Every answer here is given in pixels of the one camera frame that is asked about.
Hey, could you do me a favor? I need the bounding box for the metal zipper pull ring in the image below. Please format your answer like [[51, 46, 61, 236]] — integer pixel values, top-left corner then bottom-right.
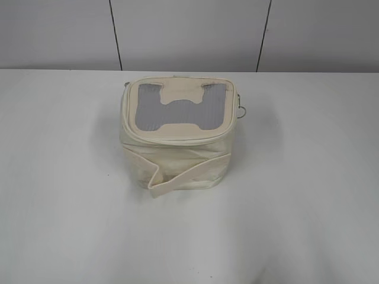
[[236, 93, 248, 120]]

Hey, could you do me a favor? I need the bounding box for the cream zippered bag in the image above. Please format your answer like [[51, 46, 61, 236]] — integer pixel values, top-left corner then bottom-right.
[[120, 76, 241, 197]]

